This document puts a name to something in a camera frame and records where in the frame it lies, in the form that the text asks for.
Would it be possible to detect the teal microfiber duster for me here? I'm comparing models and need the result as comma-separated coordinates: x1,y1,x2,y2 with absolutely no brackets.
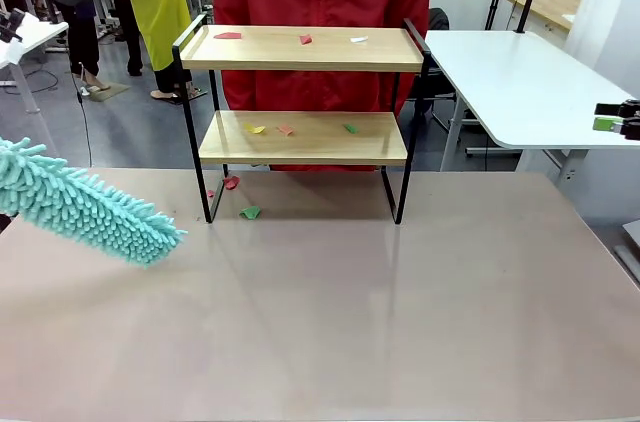
0,136,189,269

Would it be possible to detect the black floor cable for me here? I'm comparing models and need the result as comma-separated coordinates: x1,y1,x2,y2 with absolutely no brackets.
69,59,95,168

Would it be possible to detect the black device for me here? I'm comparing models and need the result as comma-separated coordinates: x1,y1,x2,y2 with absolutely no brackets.
0,8,26,43

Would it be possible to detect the black chair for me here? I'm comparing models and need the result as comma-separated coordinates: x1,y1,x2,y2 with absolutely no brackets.
428,7,450,36

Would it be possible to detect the white side table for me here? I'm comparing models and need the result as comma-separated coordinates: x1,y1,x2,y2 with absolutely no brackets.
0,11,70,116

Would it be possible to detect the wood and black metal shelf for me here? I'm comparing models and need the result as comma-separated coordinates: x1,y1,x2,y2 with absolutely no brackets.
171,13,432,226

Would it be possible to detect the wooden background table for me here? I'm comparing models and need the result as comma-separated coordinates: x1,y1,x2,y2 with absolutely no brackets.
493,0,584,33

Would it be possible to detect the white table with rounded corner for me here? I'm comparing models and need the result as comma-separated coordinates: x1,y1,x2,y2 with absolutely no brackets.
423,29,640,193

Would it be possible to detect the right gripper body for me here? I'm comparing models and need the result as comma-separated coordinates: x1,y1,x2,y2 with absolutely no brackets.
618,98,640,142

